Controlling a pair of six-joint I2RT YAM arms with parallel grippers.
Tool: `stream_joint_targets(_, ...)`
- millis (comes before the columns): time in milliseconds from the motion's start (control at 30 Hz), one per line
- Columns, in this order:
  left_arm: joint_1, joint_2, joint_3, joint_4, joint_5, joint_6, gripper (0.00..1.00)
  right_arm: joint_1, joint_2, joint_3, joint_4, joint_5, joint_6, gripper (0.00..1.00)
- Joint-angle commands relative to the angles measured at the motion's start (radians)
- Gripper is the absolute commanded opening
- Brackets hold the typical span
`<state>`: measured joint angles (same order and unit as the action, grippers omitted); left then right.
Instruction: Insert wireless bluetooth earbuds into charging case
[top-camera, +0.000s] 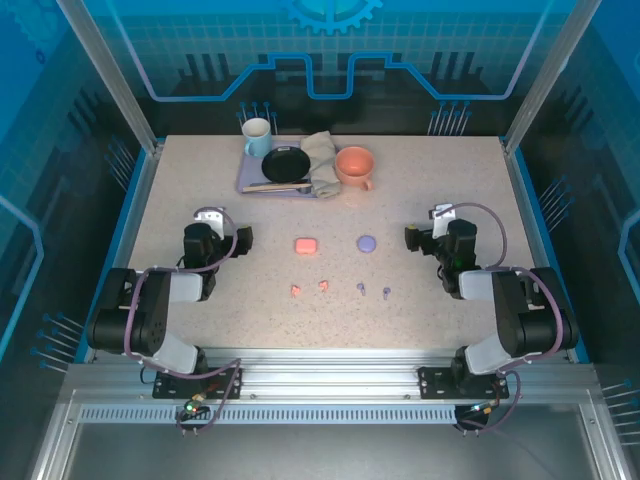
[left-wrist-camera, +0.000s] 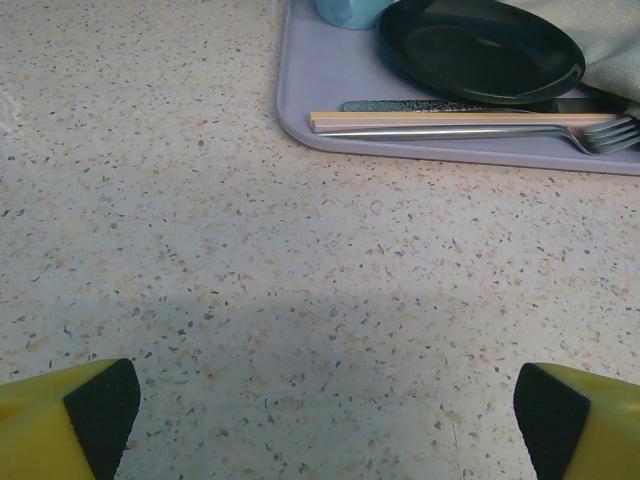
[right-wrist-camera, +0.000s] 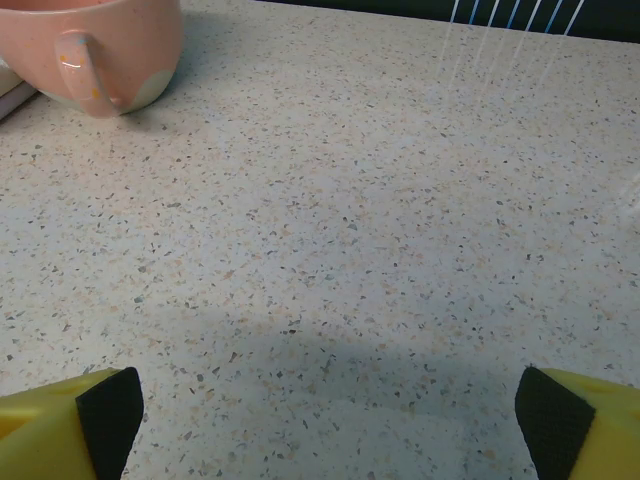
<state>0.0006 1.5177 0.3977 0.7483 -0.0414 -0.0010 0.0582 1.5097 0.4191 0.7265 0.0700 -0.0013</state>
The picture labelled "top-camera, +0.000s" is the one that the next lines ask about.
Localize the wooden chopstick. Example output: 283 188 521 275
242 181 314 195

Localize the lavender tray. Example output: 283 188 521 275
235 139 321 200

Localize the black plate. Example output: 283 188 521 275
260 147 312 184

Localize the orange cup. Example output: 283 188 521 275
333 146 376 193

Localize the light blue mug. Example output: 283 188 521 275
241 117 274 159

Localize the beige folded cloth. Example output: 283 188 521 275
299 130 344 200

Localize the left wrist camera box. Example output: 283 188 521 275
193 206 225 236

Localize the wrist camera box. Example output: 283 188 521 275
428 203 459 239
193 206 225 236

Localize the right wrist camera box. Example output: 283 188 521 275
428 203 459 239

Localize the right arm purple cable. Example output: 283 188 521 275
434 201 571 436

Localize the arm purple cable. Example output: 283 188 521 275
434 201 571 436
122 205 246 437

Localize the aluminium table side rail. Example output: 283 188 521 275
499 138 590 364
82 142 166 364

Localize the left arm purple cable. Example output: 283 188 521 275
122 205 246 437

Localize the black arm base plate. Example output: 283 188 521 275
152 367 245 400
417 366 511 400

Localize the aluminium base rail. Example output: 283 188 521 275
64 347 596 406

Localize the slotted cable duct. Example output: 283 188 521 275
78 404 459 426

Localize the aluminium frame post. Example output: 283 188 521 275
55 0 165 155
502 0 604 155

